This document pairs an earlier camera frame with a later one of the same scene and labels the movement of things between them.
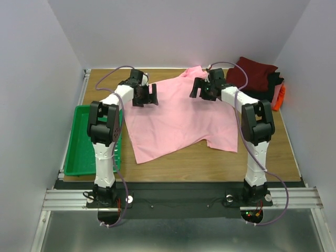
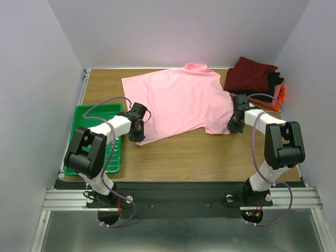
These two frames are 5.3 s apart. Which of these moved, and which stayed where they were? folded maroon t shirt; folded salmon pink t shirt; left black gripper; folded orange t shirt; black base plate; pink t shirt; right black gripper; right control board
Moved: pink t shirt; left black gripper; right black gripper
Stayed: right control board; folded salmon pink t shirt; black base plate; folded orange t shirt; folded maroon t shirt
